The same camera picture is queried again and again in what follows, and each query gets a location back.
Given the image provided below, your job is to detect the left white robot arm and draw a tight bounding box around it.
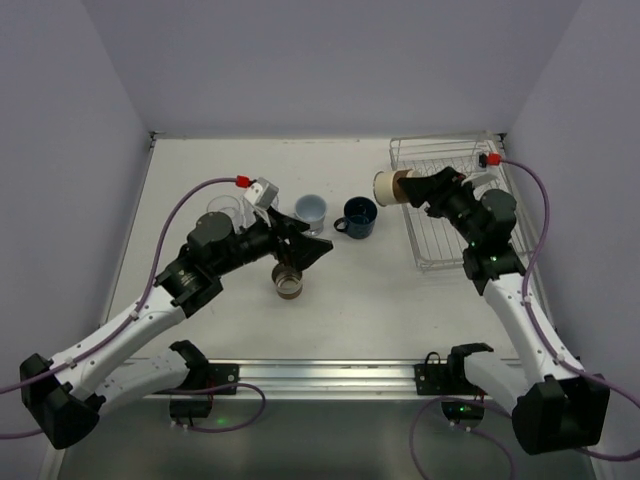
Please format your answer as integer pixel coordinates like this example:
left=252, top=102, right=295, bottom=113
left=19, top=208, right=333, bottom=450

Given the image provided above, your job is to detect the brown banded cup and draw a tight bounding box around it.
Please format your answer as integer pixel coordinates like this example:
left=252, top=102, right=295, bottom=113
left=373, top=169, right=420, bottom=207
left=271, top=264, right=303, bottom=300

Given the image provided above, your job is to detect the white ceramic footed cup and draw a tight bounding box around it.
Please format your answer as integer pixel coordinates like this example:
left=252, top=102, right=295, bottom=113
left=294, top=194, right=327, bottom=236

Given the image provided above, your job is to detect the dark blue mug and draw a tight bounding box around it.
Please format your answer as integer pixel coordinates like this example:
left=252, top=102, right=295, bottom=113
left=333, top=196, right=378, bottom=240

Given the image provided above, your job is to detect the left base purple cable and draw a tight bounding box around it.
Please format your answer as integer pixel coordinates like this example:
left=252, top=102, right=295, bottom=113
left=172, top=379, right=267, bottom=432

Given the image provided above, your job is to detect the wire dish rack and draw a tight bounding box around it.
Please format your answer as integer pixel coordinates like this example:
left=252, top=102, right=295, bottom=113
left=388, top=135, right=541, bottom=274

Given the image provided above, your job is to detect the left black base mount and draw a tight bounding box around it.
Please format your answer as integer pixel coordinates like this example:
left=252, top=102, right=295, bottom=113
left=169, top=340, right=239, bottom=426

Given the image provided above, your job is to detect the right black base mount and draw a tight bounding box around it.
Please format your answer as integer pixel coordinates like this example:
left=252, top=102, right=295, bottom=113
left=413, top=343, right=493, bottom=428

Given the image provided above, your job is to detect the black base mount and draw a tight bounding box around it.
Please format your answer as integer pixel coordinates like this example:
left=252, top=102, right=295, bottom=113
left=413, top=343, right=493, bottom=428
left=169, top=340, right=239, bottom=426

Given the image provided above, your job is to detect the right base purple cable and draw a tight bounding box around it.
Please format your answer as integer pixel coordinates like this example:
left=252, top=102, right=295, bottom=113
left=409, top=394, right=516, bottom=480

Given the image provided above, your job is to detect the clear faceted glass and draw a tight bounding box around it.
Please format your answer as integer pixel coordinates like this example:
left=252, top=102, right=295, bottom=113
left=241, top=198, right=256, bottom=229

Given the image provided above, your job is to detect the aluminium mounting rail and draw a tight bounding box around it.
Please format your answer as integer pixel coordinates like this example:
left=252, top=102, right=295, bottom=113
left=139, top=357, right=531, bottom=401

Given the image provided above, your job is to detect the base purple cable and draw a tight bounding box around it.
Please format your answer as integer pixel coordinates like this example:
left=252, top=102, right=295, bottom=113
left=172, top=379, right=267, bottom=432
left=409, top=394, right=516, bottom=480

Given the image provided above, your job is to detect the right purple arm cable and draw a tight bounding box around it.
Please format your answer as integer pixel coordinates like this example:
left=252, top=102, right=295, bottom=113
left=478, top=152, right=640, bottom=461

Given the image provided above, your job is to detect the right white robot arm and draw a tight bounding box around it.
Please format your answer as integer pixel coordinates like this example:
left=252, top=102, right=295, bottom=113
left=396, top=167, right=610, bottom=455

